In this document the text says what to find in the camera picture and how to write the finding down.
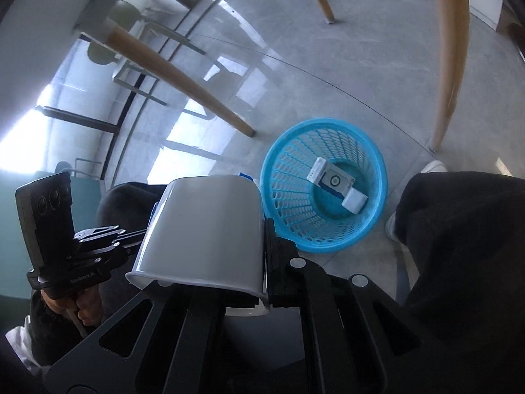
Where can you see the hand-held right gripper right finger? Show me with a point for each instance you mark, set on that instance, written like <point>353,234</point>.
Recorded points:
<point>281,262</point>

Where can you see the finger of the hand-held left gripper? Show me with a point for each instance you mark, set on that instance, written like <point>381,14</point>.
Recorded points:
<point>119,244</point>
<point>100,232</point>

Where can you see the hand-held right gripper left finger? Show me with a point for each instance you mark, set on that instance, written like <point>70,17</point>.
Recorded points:
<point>172,301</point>

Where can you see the blue plastic mesh basket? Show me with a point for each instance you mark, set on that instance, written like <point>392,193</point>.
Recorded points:
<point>287,197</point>

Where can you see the white paper cup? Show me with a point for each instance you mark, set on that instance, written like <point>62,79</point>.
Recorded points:
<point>205,230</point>

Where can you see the person's left hand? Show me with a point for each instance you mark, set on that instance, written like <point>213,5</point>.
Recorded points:
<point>88,305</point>

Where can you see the person's left leg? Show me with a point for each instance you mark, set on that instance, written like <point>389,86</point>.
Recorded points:
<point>119,209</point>

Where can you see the person's leg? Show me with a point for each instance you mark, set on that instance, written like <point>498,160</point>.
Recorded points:
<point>119,209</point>
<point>459,254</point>

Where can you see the white cardboard box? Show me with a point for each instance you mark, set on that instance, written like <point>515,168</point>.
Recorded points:
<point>334,182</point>

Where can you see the white shoe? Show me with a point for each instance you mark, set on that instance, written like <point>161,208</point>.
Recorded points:
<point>434,167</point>
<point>391,225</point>

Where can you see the white cloth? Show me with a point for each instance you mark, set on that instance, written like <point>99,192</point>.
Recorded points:
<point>20,344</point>

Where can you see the person's right leg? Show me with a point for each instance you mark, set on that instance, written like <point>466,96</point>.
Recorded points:
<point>459,254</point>

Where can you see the green chair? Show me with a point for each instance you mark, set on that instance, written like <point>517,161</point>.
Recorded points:
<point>123,14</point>

